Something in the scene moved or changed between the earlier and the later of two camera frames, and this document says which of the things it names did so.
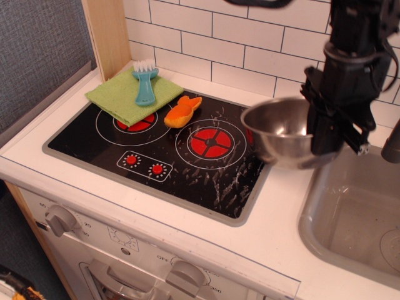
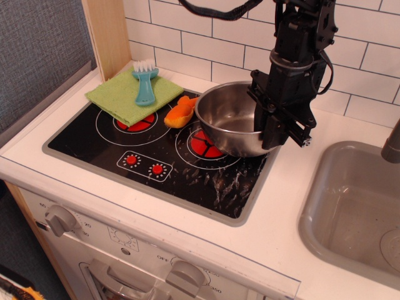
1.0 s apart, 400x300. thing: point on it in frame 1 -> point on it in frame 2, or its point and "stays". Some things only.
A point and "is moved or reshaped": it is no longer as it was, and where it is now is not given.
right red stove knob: x=157 y=169 stays
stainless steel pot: x=280 y=129 is moved or reshaped
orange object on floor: x=29 y=294 stays
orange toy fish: x=179 y=114 stays
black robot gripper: x=339 y=97 -> x=284 y=98
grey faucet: x=390 y=151 stays
